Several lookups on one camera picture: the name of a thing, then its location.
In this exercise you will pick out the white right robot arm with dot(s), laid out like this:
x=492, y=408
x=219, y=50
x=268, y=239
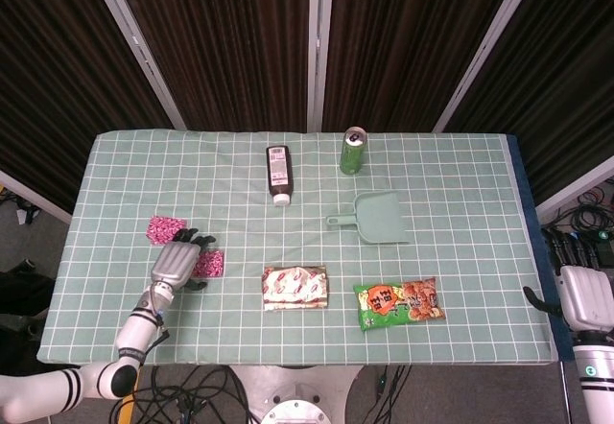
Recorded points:
x=597, y=376

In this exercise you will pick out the black bulky object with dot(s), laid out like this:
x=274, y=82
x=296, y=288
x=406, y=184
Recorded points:
x=21, y=299

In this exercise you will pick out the white screen frame post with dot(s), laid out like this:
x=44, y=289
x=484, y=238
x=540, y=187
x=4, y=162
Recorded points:
x=36, y=198
x=139, y=47
x=575, y=189
x=487, y=45
x=319, y=45

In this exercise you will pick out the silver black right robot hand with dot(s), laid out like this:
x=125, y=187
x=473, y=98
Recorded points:
x=587, y=297

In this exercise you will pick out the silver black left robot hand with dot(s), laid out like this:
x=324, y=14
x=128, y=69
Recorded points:
x=175, y=263

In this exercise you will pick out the mint green plastic dustpan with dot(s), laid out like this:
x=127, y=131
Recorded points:
x=379, y=218

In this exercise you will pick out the green white checked tablecloth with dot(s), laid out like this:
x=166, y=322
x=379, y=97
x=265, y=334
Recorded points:
x=307, y=232

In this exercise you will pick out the dark brown ribbed screen panel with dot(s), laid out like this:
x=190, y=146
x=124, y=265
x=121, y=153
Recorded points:
x=398, y=45
x=48, y=59
x=566, y=59
x=216, y=45

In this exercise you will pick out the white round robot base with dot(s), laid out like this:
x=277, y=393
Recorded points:
x=297, y=381

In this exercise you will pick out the green drink can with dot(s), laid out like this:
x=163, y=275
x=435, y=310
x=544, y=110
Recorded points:
x=352, y=155

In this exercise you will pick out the silver red foil packet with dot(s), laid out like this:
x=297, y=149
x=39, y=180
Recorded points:
x=295, y=287

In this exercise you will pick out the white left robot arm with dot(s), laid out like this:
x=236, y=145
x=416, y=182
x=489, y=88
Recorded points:
x=136, y=328

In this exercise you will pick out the green orange snack bag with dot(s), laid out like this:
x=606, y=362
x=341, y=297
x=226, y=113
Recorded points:
x=398, y=304

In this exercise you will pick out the brown bottle white cap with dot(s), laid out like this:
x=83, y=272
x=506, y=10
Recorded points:
x=278, y=172

